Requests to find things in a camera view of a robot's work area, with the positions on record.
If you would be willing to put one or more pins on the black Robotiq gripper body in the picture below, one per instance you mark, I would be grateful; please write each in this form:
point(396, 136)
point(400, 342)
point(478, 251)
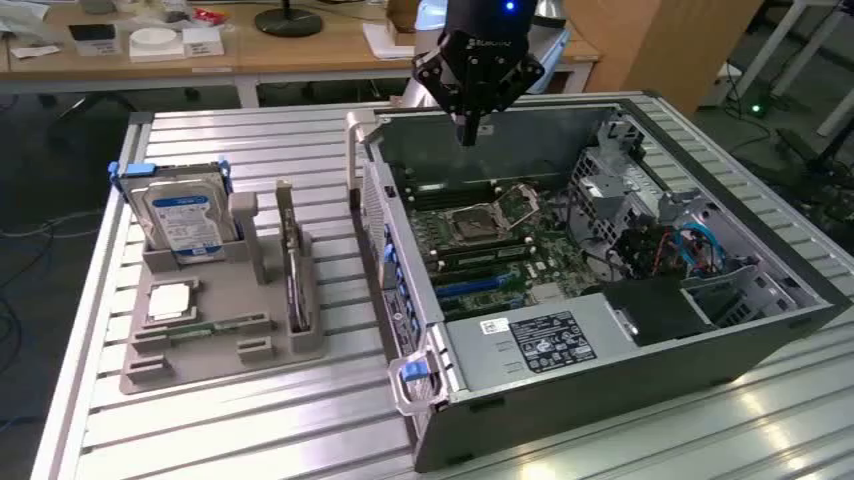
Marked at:
point(484, 45)

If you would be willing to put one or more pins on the black graphics card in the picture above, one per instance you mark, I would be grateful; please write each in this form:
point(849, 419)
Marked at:
point(294, 280)

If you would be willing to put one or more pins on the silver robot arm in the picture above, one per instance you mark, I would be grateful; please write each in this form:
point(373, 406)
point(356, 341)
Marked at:
point(421, 95)

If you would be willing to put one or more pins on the white paper stack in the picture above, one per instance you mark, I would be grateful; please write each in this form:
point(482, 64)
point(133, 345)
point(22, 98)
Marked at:
point(388, 45)

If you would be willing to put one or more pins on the brown cardboard box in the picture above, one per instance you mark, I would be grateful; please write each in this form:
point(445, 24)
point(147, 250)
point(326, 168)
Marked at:
point(401, 15)

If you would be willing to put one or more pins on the small white sticker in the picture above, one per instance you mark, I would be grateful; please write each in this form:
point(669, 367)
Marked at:
point(485, 130)

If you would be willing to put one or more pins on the wooden desk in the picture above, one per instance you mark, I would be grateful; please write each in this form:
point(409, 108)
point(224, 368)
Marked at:
point(301, 50)

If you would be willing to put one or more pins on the wooden cabinet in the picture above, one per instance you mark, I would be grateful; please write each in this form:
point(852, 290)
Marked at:
point(668, 50)

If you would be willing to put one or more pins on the black round lamp base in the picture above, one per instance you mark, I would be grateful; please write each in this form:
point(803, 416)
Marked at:
point(288, 25)

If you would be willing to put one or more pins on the black RAM slot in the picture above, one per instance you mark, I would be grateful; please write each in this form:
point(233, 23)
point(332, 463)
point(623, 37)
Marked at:
point(454, 196)
point(454, 202)

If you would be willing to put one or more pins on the metal socket cover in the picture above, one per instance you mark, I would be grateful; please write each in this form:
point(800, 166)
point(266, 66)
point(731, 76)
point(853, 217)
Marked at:
point(517, 202)

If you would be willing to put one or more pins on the grey metal disk bay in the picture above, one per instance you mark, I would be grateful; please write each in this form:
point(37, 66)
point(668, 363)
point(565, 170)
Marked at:
point(755, 295)
point(615, 200)

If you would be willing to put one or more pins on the silver CPU socket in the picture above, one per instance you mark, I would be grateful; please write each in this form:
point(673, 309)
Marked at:
point(476, 225)

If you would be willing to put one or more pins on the red packet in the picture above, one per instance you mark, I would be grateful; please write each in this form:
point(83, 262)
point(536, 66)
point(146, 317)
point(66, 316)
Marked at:
point(214, 17)

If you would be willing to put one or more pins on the plain white box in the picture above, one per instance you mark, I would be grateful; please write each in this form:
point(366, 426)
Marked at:
point(204, 45)

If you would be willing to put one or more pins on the device with green light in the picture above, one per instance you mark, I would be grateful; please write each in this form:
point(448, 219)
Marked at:
point(756, 108)

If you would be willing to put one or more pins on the blue card clip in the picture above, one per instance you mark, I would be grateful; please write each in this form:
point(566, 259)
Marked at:
point(401, 281)
point(405, 300)
point(396, 263)
point(390, 245)
point(410, 318)

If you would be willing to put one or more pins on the green RAM stick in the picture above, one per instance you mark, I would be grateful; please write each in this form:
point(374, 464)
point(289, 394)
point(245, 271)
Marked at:
point(201, 331)
point(488, 259)
point(481, 247)

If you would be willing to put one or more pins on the green motherboard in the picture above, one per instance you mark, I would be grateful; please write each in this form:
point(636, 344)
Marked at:
point(548, 260)

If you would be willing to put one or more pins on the black expansion slot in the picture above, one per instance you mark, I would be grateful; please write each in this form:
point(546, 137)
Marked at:
point(470, 274)

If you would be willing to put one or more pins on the white round holder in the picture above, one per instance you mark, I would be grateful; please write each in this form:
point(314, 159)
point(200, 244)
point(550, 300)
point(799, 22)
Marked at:
point(157, 47)

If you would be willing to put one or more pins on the blue expansion slot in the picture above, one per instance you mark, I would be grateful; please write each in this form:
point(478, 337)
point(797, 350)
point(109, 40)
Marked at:
point(477, 286)

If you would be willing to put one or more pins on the white tape roll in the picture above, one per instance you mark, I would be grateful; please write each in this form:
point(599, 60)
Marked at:
point(129, 5)

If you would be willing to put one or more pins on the silver hard disk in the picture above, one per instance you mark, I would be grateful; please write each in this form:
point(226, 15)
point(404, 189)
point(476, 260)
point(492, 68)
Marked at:
point(181, 220)

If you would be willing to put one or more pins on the blue disk carrier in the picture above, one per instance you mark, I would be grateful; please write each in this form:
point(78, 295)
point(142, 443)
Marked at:
point(137, 169)

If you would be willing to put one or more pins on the white box black top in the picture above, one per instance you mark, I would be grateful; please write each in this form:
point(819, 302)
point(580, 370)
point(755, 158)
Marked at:
point(97, 42)

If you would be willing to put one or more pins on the grey cup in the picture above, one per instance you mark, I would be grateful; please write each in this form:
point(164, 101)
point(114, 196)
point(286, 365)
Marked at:
point(98, 6)

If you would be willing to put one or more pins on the grey parts rack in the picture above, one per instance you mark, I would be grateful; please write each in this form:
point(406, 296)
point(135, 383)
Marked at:
point(221, 280)

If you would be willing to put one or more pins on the grey power supply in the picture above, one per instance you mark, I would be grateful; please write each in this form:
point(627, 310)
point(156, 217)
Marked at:
point(481, 360)

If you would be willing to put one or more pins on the white paper slip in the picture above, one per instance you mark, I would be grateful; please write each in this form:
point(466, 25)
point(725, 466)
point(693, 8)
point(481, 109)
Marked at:
point(34, 51)

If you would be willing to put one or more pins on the blue latch tab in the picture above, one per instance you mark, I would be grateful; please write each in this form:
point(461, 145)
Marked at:
point(412, 373)

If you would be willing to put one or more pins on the silver CPU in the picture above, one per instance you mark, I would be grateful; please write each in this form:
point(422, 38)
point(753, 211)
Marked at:
point(168, 302)

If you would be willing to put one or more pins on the black open PC case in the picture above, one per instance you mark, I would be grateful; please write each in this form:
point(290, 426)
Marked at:
point(601, 415)

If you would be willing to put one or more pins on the grey card retainer bracket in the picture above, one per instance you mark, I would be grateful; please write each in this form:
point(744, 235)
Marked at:
point(357, 150)

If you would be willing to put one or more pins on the white table frame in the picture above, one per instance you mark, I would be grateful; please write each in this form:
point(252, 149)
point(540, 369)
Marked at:
point(777, 90)

